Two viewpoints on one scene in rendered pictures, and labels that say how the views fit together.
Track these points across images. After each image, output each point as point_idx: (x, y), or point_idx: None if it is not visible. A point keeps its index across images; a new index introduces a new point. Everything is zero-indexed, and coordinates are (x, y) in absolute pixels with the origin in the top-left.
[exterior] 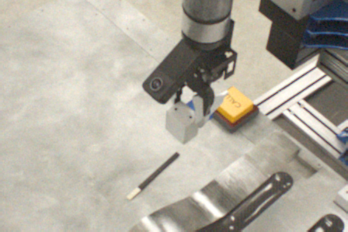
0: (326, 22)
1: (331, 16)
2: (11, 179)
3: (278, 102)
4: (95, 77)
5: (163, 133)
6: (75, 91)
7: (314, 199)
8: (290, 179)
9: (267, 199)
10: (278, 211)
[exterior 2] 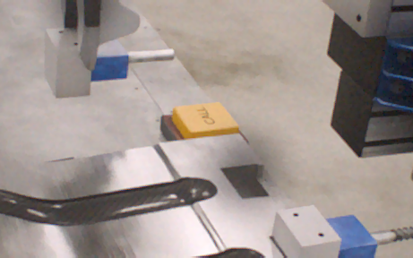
0: None
1: None
2: None
3: None
4: (23, 58)
5: (72, 134)
6: None
7: (236, 225)
8: (211, 192)
9: (151, 207)
10: (158, 222)
